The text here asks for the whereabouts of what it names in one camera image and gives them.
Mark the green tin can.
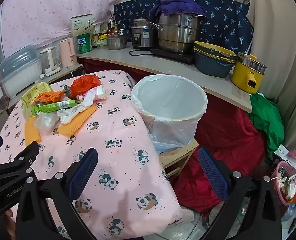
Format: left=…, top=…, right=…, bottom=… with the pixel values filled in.
left=76, top=33, right=93, bottom=54

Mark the yellow green tea packet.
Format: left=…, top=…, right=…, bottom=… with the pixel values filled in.
left=21, top=82, right=54, bottom=119

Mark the dark blue basin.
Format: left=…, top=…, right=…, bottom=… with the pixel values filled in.
left=194, top=52, right=236, bottom=78

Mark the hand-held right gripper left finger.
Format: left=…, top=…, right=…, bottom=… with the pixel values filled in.
left=15, top=147, right=99, bottom=240

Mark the pink white paper cup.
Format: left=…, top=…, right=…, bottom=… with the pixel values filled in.
left=87, top=85, right=107, bottom=102

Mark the purple cloth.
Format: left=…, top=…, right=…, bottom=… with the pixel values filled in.
left=149, top=0, right=206, bottom=18

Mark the clear plastic bottle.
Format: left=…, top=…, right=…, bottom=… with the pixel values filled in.
left=200, top=200, right=250, bottom=232

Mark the white glass kettle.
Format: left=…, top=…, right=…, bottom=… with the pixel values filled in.
left=39, top=46, right=61, bottom=77

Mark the black power cable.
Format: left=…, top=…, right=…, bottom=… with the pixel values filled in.
left=129, top=49, right=154, bottom=57

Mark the large steel steamer pot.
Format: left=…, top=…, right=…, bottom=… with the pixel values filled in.
left=150, top=12, right=208, bottom=54

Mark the orange ridged wrapper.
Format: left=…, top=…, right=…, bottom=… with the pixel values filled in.
left=24, top=116, right=42, bottom=147

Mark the black induction cooker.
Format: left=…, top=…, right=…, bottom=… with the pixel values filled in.
left=150, top=48, right=195, bottom=65

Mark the red plastic bag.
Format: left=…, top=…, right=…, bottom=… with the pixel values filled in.
left=70, top=75, right=102, bottom=99

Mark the orange snack bag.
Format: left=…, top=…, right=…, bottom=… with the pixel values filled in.
left=37, top=90, right=67, bottom=105

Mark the steel rice cooker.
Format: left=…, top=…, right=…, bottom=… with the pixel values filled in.
left=131, top=19, right=159, bottom=50

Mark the pink panda printed tablecloth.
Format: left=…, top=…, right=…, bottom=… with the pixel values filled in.
left=0, top=70, right=183, bottom=240

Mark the pink electric kettle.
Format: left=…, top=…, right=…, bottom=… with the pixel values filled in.
left=59, top=37, right=78, bottom=68

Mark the yellow rimmed grey bowl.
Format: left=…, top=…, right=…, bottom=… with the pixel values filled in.
left=193, top=47, right=236, bottom=63
left=194, top=41, right=237, bottom=58

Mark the red cloth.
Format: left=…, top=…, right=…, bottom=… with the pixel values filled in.
left=173, top=96, right=268, bottom=214

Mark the yellow lid jar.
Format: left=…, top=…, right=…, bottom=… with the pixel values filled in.
left=97, top=31, right=108, bottom=50

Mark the pink dotted fabric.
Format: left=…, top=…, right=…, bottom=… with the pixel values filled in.
left=0, top=0, right=129, bottom=56

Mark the green cardboard box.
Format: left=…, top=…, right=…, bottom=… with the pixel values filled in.
left=30, top=99, right=79, bottom=117

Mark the green cloth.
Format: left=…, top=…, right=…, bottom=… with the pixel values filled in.
left=249, top=94, right=285, bottom=157

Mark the white squeezed tube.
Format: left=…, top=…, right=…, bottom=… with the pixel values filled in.
left=57, top=94, right=96, bottom=125

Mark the small steel lidded pot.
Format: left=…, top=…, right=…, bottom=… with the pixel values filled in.
left=107, top=31, right=128, bottom=51

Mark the white dish box grey lid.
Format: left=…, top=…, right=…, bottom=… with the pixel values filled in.
left=0, top=45, right=43, bottom=99

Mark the yellow electric cooking pot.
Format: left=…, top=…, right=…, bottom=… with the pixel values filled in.
left=231, top=52, right=267, bottom=94

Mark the wooden stool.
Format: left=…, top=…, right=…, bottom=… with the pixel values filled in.
left=159, top=139, right=199, bottom=178

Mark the white carton box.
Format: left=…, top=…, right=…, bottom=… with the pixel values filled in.
left=71, top=14, right=95, bottom=38

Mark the clear plastic bag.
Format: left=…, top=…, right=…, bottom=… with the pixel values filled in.
left=34, top=111, right=60, bottom=137

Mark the beige curtain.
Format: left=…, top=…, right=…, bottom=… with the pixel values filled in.
left=234, top=0, right=296, bottom=151

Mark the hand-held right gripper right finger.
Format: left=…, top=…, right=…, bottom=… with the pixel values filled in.
left=198, top=147, right=283, bottom=240

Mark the pink plastic basket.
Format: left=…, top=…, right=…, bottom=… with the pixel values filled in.
left=270, top=161, right=296, bottom=206

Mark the navy leaf printed cloth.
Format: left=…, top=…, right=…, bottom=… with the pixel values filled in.
left=113, top=0, right=254, bottom=56

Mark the orange cloth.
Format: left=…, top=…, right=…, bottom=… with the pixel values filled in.
left=57, top=105, right=98, bottom=136

